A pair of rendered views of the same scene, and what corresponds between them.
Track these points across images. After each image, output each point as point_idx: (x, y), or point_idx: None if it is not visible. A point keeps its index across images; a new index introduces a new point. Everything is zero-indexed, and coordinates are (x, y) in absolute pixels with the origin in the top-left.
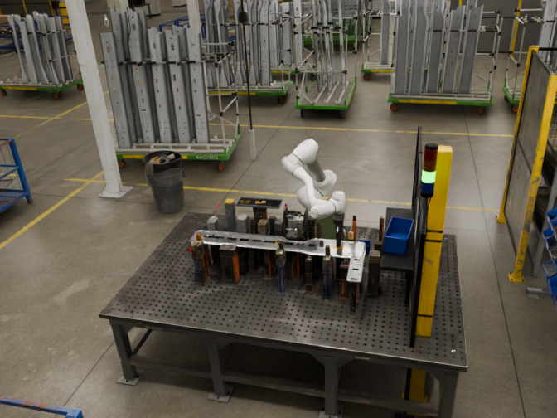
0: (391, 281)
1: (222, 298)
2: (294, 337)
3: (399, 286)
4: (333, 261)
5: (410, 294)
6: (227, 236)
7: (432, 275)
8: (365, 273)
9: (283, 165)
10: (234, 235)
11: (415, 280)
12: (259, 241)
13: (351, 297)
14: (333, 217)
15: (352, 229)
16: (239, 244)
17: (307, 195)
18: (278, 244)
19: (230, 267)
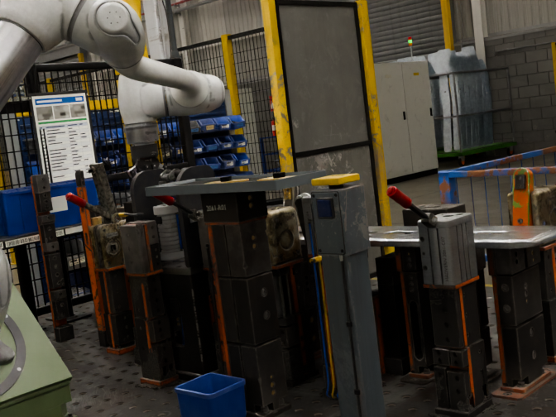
0: (77, 327)
1: (493, 322)
2: (371, 282)
3: (80, 321)
4: (112, 362)
5: (89, 312)
6: (413, 234)
7: None
8: (93, 340)
9: (140, 21)
10: (383, 237)
11: (189, 147)
12: (301, 282)
13: None
14: (158, 135)
15: (89, 213)
16: (387, 226)
17: (186, 73)
18: (298, 189)
19: None
